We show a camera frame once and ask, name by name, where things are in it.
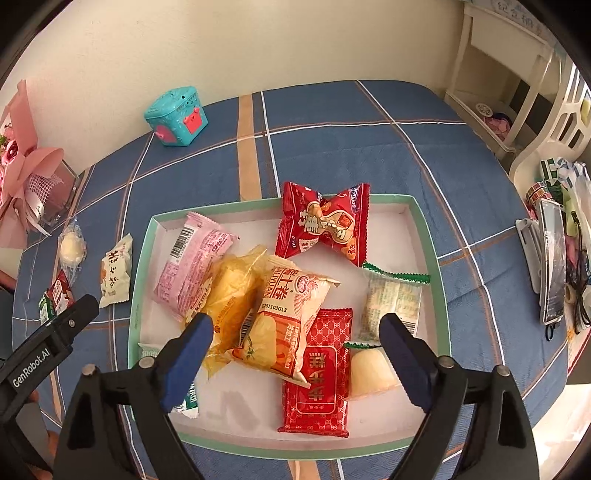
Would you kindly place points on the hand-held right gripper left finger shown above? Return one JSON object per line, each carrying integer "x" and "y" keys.
{"x": 184, "y": 364}

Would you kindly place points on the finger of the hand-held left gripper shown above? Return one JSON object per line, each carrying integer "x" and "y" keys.
{"x": 74, "y": 318}

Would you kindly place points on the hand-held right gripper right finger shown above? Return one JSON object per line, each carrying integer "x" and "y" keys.
{"x": 406, "y": 364}

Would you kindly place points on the orange-lid jelly cup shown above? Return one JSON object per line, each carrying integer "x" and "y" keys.
{"x": 371, "y": 374}

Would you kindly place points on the green and white snack packet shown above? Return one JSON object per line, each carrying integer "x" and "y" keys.
{"x": 187, "y": 401}

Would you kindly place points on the green-rimmed cardboard box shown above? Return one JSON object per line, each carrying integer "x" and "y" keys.
{"x": 231, "y": 406}

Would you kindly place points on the white green-edged snack packet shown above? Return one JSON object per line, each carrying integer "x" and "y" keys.
{"x": 392, "y": 300}

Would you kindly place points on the clear yellow cake packet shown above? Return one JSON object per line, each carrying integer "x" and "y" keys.
{"x": 231, "y": 286}

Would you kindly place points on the red patterned packet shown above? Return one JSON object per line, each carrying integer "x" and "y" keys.
{"x": 318, "y": 397}

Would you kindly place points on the pink snack packet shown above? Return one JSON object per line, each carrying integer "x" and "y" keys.
{"x": 189, "y": 267}

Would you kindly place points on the orange striped roll packet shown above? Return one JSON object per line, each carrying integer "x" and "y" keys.
{"x": 286, "y": 332}

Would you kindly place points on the red peanut snack packet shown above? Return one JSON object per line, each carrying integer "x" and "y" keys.
{"x": 318, "y": 226}

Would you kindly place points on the small red snack packet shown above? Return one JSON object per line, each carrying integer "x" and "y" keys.
{"x": 60, "y": 293}

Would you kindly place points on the round pale mochi packet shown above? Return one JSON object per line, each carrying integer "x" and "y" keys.
{"x": 73, "y": 249}

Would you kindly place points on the clear plastic box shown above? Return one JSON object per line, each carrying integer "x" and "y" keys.
{"x": 62, "y": 184}

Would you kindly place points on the pink wrapped bouquet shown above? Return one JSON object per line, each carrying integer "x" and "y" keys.
{"x": 32, "y": 170}

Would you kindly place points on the white phone stand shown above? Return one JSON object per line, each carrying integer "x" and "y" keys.
{"x": 528, "y": 249}

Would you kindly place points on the smartphone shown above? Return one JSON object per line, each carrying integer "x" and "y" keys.
{"x": 551, "y": 258}

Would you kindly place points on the patterned tape roll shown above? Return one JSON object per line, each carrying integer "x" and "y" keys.
{"x": 535, "y": 191}

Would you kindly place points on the teal toy cube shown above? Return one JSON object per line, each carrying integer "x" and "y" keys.
{"x": 171, "y": 110}

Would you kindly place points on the cream storage tray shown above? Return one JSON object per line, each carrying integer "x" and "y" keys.
{"x": 501, "y": 144}

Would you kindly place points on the green checked tape roll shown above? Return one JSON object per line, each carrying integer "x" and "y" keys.
{"x": 549, "y": 168}

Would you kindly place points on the clear plastic bag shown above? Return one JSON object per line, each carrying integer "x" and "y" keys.
{"x": 575, "y": 180}

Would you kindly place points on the pink cloth item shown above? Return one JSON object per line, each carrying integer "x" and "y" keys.
{"x": 501, "y": 122}

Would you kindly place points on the white round lid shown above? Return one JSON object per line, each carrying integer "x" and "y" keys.
{"x": 485, "y": 110}

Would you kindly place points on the white wooden table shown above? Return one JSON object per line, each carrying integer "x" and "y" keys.
{"x": 498, "y": 32}

